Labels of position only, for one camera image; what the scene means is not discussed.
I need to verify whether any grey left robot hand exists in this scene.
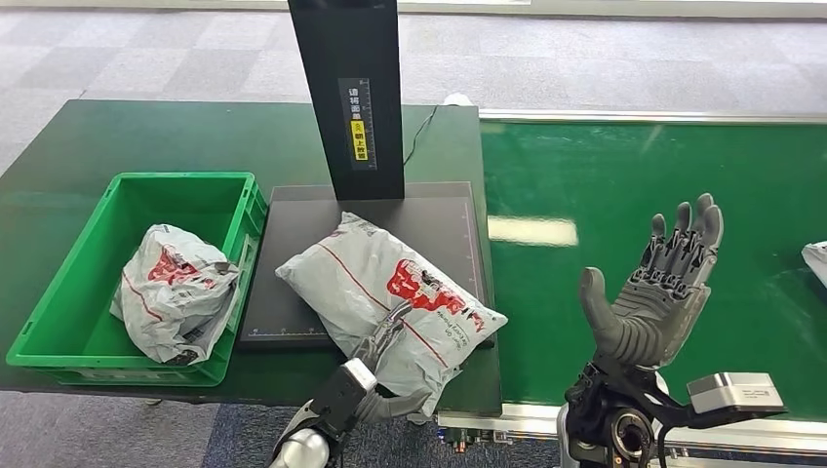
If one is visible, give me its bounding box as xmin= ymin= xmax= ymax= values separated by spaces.
xmin=348 ymin=299 xmax=434 ymax=426

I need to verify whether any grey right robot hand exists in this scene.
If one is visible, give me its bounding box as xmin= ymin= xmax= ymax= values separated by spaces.
xmin=577 ymin=192 xmax=725 ymax=371

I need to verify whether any grey red-printed mailer package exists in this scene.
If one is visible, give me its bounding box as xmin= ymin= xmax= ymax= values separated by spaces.
xmin=275 ymin=212 xmax=509 ymax=418

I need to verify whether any green conveyor belt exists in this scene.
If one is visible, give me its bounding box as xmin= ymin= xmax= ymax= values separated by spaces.
xmin=479 ymin=121 xmax=827 ymax=424

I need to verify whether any crumpled grey red-printed package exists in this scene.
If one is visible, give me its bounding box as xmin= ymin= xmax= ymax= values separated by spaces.
xmin=109 ymin=223 xmax=242 ymax=368

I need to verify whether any black inbound scanner machine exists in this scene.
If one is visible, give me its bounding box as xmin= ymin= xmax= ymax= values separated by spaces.
xmin=235 ymin=0 xmax=497 ymax=353

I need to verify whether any black yellow label sticker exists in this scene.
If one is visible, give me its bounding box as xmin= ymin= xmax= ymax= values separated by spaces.
xmin=337 ymin=77 xmax=378 ymax=173

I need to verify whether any green plastic crate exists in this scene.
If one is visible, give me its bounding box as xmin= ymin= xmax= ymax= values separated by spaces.
xmin=5 ymin=171 xmax=269 ymax=389

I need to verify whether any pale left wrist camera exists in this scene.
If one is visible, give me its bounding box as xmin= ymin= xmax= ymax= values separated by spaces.
xmin=308 ymin=358 xmax=379 ymax=442

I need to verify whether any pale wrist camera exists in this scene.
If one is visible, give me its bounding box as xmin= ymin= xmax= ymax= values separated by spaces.
xmin=687 ymin=371 xmax=788 ymax=416
xmin=308 ymin=358 xmax=379 ymax=442

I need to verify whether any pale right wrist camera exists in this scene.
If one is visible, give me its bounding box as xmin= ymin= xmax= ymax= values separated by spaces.
xmin=687 ymin=371 xmax=788 ymax=416

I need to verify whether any silver conveyor frame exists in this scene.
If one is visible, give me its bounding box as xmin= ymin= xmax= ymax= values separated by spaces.
xmin=436 ymin=108 xmax=827 ymax=463

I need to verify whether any thin black cable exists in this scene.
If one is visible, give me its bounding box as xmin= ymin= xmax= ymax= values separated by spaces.
xmin=403 ymin=104 xmax=439 ymax=168

